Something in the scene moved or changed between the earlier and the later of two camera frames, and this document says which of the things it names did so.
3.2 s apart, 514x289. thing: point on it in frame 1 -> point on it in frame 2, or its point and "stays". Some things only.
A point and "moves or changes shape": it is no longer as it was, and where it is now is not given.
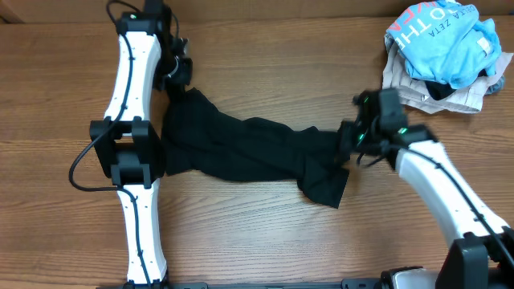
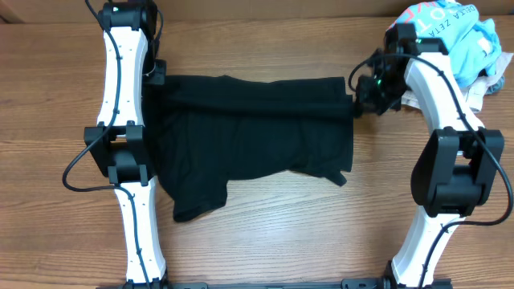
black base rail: x=267 y=285 stays
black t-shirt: x=202 y=133 moves or changes shape
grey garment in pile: x=495 y=87 stays
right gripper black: x=347 y=145 -> x=368 y=104
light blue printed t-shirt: x=446 y=41 stays
